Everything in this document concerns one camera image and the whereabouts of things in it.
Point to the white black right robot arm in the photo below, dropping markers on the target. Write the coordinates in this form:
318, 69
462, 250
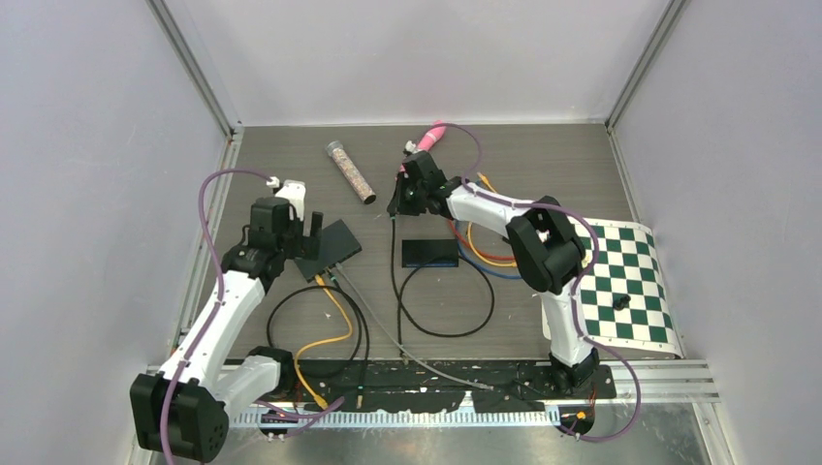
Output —
547, 249

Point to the green white checkerboard mat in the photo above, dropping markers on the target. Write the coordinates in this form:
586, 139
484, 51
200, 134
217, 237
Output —
628, 264

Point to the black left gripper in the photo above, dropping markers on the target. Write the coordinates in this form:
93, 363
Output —
305, 245

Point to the small black TP-Link switch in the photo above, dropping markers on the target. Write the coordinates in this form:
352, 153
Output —
429, 253

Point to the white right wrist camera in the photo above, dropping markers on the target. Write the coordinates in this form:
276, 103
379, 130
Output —
410, 148

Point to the pink marker pen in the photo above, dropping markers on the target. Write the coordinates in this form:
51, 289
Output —
434, 134

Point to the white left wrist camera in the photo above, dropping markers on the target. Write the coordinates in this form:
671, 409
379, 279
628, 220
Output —
293, 191

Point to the aluminium front rail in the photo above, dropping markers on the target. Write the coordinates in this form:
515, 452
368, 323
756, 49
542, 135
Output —
492, 385

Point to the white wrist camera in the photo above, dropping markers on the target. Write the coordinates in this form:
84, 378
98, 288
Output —
410, 148
293, 191

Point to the black cable teal boot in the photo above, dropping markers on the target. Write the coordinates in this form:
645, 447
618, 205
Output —
441, 303
329, 334

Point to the black chess piece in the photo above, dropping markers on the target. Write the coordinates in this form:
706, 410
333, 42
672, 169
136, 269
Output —
621, 302

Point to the dark grey network switch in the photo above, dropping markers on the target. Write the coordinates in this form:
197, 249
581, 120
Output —
338, 244

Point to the glitter tube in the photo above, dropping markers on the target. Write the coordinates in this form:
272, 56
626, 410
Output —
351, 173

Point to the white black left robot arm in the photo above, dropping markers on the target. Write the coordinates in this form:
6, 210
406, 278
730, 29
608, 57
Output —
185, 408

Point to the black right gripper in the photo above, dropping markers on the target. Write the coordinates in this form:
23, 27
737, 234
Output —
398, 205

